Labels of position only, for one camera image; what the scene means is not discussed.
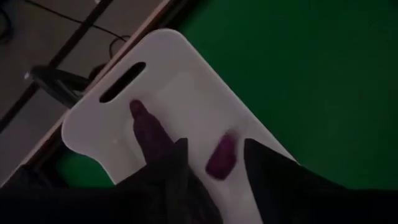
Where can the black table clamp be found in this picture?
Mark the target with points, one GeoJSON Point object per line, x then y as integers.
{"type": "Point", "coordinates": [59, 81]}

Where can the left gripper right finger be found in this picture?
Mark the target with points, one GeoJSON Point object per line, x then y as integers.
{"type": "Point", "coordinates": [295, 193]}

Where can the large dark purple eggplant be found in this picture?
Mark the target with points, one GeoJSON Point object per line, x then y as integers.
{"type": "Point", "coordinates": [146, 127]}

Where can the small purple eggplant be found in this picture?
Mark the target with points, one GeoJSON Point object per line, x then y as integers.
{"type": "Point", "coordinates": [222, 158]}

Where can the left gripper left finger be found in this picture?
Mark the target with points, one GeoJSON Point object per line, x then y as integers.
{"type": "Point", "coordinates": [174, 193]}

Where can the white plastic cutting board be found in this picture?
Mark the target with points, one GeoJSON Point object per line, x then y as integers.
{"type": "Point", "coordinates": [186, 93]}

